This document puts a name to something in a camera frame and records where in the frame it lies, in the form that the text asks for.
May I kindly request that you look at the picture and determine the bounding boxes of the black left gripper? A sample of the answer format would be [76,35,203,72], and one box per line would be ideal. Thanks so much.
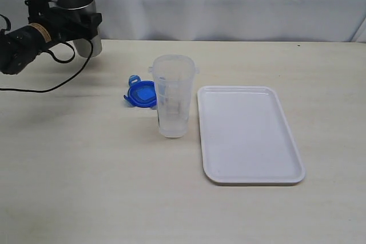
[24,0,102,43]

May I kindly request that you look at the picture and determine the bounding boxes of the white backdrop curtain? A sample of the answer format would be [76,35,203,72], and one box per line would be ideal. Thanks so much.
[1,0,365,42]

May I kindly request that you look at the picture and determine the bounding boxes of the black cable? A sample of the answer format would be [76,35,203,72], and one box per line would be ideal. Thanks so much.
[0,14,95,93]

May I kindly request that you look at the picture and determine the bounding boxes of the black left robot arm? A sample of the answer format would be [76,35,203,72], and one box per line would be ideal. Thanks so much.
[1,0,102,75]

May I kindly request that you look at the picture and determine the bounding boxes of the white plastic tray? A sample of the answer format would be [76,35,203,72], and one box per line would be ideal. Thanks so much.
[197,86,306,186]

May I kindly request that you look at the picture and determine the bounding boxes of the stainless steel cup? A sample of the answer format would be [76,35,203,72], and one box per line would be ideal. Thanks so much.
[56,0,102,58]

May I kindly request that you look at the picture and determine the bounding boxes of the clear plastic container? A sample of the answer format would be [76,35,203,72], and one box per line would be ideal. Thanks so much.
[148,54,198,138]

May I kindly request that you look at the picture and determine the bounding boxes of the blue plastic lid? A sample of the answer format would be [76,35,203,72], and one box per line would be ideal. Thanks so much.
[124,75,157,108]

